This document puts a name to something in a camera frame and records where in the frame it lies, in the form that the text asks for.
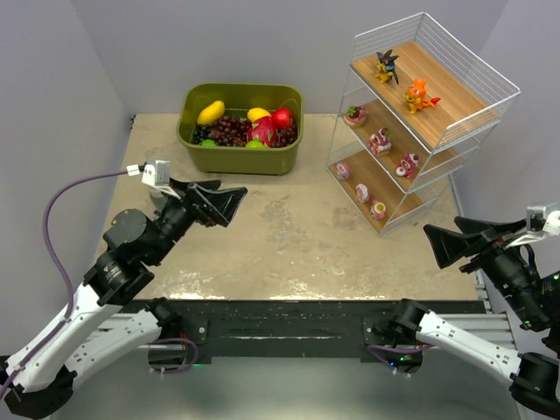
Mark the pink toy green top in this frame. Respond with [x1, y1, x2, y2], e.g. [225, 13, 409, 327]
[370, 199, 387, 221]

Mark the pink red bear toy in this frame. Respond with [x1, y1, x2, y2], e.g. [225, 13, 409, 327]
[395, 153, 419, 179]

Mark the pink toy white belly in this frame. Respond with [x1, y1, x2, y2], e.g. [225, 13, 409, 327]
[355, 183, 370, 203]

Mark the pink strawberry cake toy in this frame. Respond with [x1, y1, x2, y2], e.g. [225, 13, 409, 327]
[368, 128, 392, 156]

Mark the pink toy blue trim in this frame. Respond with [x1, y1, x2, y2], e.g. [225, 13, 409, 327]
[335, 162, 351, 180]

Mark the orange fox toy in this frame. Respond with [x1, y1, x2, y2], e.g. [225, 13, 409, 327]
[404, 79, 441, 114]

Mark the pink bear strawberry toy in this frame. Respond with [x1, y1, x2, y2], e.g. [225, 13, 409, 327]
[343, 106, 368, 128]

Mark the black cat toy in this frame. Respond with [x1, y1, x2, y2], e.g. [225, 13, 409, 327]
[374, 49, 399, 84]

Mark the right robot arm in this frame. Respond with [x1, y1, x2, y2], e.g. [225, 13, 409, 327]
[378, 206, 559, 419]

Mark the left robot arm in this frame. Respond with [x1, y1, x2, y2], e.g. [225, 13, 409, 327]
[1, 180, 248, 419]

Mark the olive green plastic bin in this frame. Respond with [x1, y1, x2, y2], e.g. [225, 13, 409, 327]
[177, 83, 304, 175]

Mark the dark blue grape bunch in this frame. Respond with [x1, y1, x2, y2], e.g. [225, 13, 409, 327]
[192, 124, 212, 144]

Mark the purple grape bunch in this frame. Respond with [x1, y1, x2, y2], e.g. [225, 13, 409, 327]
[209, 115, 298, 148]

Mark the green pear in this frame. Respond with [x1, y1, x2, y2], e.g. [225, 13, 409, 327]
[245, 140, 268, 149]

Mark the yellow mango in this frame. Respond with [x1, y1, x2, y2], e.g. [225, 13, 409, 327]
[197, 100, 226, 126]

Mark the pink dragon fruit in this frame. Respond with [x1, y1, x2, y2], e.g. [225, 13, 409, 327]
[247, 116, 277, 147]

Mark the yellow lemon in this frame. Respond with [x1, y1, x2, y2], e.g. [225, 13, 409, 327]
[247, 108, 270, 123]

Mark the red apple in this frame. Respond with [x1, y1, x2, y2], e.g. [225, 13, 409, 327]
[271, 108, 294, 130]

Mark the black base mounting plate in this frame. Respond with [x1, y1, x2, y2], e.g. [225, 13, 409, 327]
[159, 300, 419, 364]

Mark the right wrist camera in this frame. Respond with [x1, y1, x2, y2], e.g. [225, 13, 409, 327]
[507, 203, 559, 248]

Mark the white wire wooden shelf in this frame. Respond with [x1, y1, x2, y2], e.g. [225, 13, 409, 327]
[327, 12, 521, 235]

